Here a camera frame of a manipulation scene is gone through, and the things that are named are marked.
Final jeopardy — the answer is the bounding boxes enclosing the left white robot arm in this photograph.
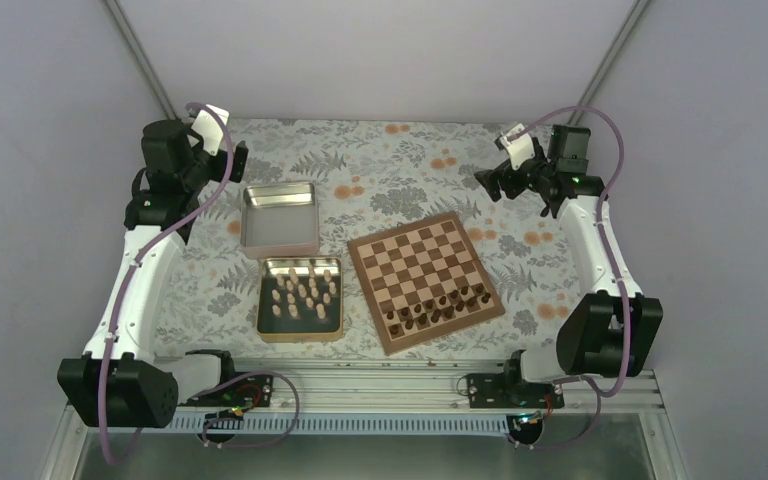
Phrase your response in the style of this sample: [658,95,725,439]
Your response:
[57,112,248,429]

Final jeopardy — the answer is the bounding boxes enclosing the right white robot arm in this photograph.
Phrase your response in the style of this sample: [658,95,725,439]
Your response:
[474,123,663,407]

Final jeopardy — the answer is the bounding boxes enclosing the wooden chess board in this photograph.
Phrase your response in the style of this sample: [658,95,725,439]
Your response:
[348,212,506,355]

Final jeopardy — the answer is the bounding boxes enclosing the gold tin with pieces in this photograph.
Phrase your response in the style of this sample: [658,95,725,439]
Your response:
[255,256,344,343]

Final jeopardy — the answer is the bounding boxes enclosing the floral table mat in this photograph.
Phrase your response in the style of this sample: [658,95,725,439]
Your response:
[154,120,579,360]

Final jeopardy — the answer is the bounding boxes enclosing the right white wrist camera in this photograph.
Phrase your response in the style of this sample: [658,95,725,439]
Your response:
[496,123,536,171]

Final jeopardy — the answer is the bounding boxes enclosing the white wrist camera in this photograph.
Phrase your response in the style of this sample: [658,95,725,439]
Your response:
[188,109,227,156]
[496,123,536,171]

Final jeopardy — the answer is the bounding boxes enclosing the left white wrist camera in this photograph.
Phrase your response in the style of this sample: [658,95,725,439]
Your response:
[188,109,227,156]

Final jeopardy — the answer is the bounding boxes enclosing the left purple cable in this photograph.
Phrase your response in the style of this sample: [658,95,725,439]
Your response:
[97,101,235,466]

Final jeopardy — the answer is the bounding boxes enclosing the aluminium corner frame post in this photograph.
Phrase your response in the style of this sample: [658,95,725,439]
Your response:
[101,0,178,119]

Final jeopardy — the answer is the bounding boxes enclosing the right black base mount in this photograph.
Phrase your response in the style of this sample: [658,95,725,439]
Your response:
[456,351,565,410]

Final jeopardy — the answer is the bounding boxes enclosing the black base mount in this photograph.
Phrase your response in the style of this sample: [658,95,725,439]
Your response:
[456,351,565,410]
[183,349,274,417]

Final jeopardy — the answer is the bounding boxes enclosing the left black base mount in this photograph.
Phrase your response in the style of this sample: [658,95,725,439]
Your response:
[183,349,274,417]

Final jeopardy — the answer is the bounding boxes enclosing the aluminium front rail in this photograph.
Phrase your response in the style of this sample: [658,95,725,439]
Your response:
[152,360,665,435]

